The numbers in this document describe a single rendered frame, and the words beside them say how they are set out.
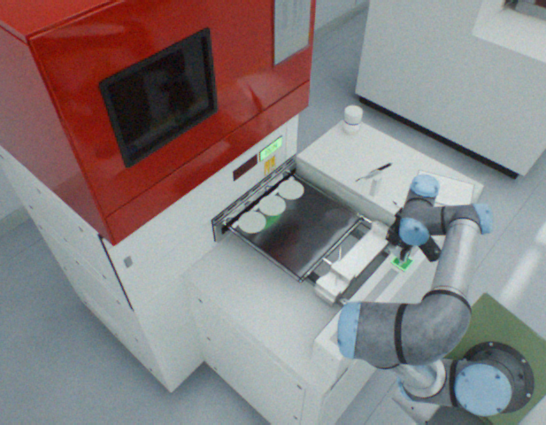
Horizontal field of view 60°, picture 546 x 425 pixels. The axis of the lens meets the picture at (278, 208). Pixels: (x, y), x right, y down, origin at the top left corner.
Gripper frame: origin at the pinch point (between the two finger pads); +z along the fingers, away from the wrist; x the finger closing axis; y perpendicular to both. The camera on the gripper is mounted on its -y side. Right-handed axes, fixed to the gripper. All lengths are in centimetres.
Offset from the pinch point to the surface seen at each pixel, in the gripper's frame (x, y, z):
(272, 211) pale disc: 8, 50, 7
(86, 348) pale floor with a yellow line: 78, 110, 98
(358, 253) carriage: 1.1, 15.5, 9.4
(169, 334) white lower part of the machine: 57, 58, 44
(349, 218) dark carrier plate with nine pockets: -8.4, 26.5, 7.5
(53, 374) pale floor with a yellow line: 96, 110, 98
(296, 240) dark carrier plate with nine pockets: 12.6, 34.7, 7.4
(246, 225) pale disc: 19, 52, 7
